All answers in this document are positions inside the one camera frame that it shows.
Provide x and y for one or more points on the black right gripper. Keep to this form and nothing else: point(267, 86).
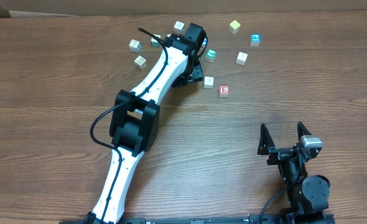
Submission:
point(284, 155)

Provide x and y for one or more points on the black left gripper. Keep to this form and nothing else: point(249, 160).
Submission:
point(191, 76)

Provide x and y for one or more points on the red E wooden block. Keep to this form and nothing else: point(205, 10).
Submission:
point(224, 91)

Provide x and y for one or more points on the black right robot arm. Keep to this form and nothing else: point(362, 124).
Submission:
point(307, 195)

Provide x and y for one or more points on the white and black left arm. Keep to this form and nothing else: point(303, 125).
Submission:
point(135, 119)

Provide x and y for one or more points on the green L wooden block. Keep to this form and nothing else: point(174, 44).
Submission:
point(210, 55)

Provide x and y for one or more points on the blue framed wooden block centre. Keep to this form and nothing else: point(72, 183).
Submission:
point(204, 44)

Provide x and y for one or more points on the blue framed wooden block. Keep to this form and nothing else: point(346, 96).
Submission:
point(255, 40)
point(204, 44)

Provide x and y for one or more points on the wooden block top centre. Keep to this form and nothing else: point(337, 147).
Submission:
point(179, 27)

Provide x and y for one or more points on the green sided elephant block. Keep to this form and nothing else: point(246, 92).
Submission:
point(154, 42)

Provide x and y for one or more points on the plain wooden block right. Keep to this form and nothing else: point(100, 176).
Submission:
point(241, 58)

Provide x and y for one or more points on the wooden block yellow side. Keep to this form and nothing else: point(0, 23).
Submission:
point(140, 62)

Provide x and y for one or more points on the yellow topped wooden block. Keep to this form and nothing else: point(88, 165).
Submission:
point(234, 26)

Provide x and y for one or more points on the wooden block blue side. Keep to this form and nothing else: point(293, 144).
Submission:
point(135, 45)

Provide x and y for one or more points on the blue framed wooden block right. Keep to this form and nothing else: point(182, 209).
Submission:
point(255, 40)

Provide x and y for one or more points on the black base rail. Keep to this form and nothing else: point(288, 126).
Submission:
point(251, 219)

